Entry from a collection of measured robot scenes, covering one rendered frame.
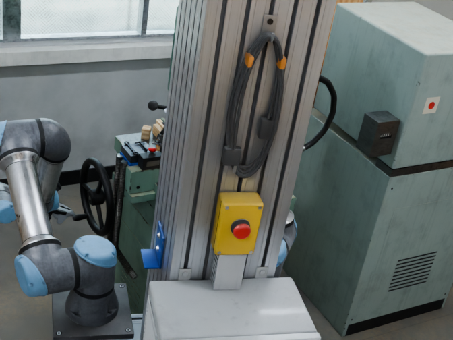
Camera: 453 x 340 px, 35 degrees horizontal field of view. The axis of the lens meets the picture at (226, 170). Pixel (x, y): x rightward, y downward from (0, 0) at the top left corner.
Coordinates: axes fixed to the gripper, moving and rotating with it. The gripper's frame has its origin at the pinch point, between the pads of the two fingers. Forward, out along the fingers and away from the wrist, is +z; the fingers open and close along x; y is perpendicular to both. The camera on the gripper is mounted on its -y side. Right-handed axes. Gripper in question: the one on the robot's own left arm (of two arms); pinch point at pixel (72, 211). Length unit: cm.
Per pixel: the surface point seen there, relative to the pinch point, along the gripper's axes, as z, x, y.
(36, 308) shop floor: 29, -33, 64
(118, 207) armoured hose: 7.7, 13.4, -12.8
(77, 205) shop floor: 64, -109, 41
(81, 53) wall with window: 28, -121, -34
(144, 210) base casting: 20.0, 10.8, -14.0
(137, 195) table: 8.2, 18.8, -21.2
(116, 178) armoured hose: 3.5, 8.8, -21.3
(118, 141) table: 10.9, -15.8, -27.7
